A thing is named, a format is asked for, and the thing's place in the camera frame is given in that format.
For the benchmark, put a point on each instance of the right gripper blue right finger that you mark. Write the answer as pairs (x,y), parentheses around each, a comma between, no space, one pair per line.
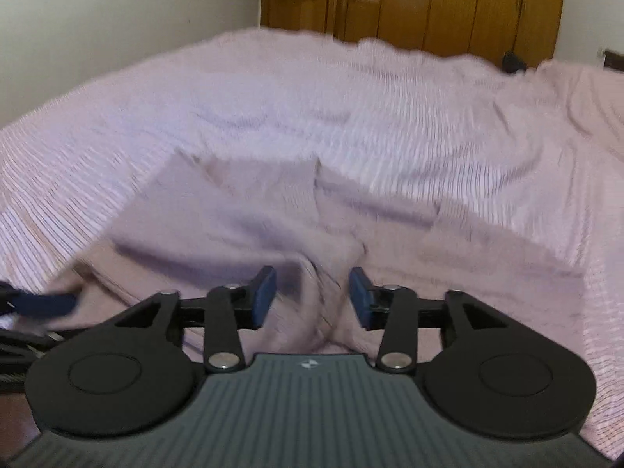
(364,299)

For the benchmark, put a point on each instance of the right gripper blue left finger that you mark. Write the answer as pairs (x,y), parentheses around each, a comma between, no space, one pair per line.
(263,290)

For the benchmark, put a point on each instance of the lilac knitted sweater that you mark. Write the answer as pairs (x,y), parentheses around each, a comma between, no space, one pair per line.
(199,224)

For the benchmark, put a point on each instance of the pink checked bed sheet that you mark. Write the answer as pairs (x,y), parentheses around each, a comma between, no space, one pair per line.
(539,154)

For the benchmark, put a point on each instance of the small black object by wardrobe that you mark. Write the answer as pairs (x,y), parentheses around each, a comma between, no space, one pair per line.
(511,63)

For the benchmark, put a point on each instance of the wooden wardrobe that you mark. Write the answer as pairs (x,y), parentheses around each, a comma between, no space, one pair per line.
(483,28)

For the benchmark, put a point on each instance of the dark wooden headboard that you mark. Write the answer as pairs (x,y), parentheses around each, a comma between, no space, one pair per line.
(613,60)

